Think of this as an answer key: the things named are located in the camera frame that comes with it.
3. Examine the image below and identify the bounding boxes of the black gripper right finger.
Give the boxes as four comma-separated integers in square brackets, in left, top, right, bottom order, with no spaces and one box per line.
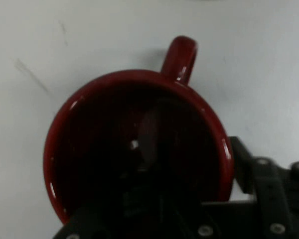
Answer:
[229,135,299,239]

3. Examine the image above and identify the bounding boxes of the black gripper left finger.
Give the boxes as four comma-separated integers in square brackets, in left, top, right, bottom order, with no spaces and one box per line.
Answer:
[52,98,215,239]

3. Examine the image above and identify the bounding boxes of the red ceramic mug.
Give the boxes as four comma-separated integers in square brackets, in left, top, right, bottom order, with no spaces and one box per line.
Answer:
[42,35,235,225]

